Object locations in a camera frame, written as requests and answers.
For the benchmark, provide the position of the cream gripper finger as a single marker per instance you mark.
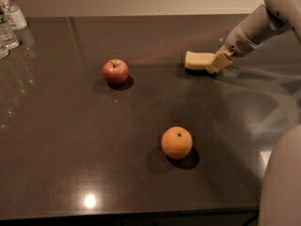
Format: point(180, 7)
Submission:
point(222, 52)
point(219, 61)

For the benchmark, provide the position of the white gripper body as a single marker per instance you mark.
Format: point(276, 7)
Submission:
point(235, 43)

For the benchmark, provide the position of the pale yellow sponge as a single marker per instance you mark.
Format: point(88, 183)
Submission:
point(198, 61)

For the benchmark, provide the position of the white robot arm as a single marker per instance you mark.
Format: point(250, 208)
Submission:
point(281, 188)

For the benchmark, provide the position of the orange fruit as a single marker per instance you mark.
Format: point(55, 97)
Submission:
point(176, 142)

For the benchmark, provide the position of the red apple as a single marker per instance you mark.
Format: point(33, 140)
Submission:
point(115, 71)

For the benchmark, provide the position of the white sanitizer pump bottle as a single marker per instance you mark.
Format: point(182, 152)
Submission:
point(14, 15)

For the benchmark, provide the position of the clear plastic water bottle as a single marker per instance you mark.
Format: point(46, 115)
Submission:
point(6, 33)

